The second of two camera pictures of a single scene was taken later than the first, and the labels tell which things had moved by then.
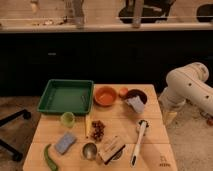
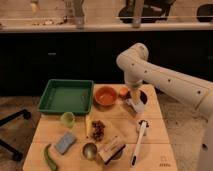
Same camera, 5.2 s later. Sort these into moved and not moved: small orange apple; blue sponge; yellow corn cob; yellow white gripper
Moved: yellow white gripper
Not moved: blue sponge; yellow corn cob; small orange apple
